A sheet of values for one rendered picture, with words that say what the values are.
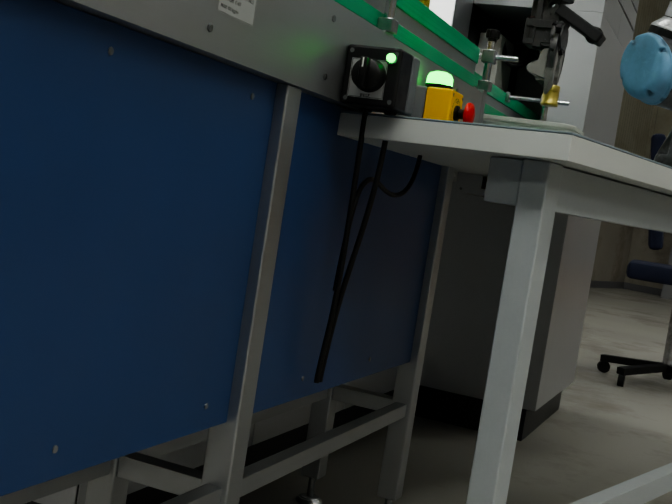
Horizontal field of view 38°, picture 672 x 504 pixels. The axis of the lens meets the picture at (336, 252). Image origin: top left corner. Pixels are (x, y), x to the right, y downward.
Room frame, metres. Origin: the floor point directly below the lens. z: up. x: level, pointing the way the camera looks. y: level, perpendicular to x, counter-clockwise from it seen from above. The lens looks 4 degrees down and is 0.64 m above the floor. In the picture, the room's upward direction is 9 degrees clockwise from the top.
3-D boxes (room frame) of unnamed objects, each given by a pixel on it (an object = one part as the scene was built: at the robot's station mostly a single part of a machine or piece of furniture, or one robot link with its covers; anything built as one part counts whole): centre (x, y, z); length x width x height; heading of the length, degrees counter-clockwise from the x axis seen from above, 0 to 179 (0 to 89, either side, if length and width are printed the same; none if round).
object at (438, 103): (1.63, -0.13, 0.79); 0.07 x 0.07 x 0.07; 68
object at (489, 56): (2.05, -0.23, 0.95); 0.17 x 0.03 x 0.12; 68
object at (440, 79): (1.63, -0.12, 0.84); 0.05 x 0.05 x 0.03
